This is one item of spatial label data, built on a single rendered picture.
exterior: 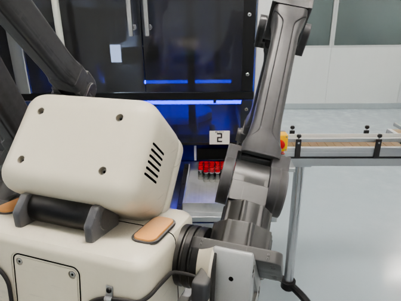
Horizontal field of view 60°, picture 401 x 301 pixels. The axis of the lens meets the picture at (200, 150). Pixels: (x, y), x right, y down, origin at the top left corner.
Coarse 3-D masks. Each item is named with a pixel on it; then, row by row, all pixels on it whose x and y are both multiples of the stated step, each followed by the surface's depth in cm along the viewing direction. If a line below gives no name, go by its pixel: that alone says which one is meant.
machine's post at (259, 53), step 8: (264, 0) 128; (272, 0) 128; (264, 8) 129; (256, 16) 132; (256, 24) 132; (256, 32) 132; (256, 48) 134; (256, 56) 135; (256, 64) 136; (256, 72) 137; (256, 80) 138; (256, 88) 140
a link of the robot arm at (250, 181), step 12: (240, 168) 53; (252, 168) 54; (264, 168) 54; (240, 180) 51; (252, 180) 52; (264, 180) 52; (240, 192) 50; (252, 192) 50; (264, 192) 50; (264, 204) 49
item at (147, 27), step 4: (144, 0) 124; (144, 4) 124; (144, 8) 125; (144, 12) 125; (148, 12) 126; (144, 16) 126; (148, 16) 126; (144, 20) 126; (148, 20) 126; (144, 24) 127; (148, 24) 127; (144, 28) 127; (148, 28) 127; (144, 32) 128; (148, 32) 128
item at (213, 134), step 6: (210, 132) 146; (216, 132) 146; (222, 132) 146; (228, 132) 146; (210, 138) 147; (216, 138) 147; (222, 138) 147; (228, 138) 147; (210, 144) 148; (216, 144) 148; (222, 144) 148; (228, 144) 148
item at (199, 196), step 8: (192, 176) 144; (192, 184) 137; (200, 184) 137; (208, 184) 137; (216, 184) 137; (184, 192) 123; (192, 192) 130; (200, 192) 130; (208, 192) 130; (216, 192) 130; (184, 200) 121; (192, 200) 125; (200, 200) 125; (208, 200) 125; (184, 208) 117; (192, 208) 117; (200, 208) 117; (208, 208) 117; (216, 208) 117
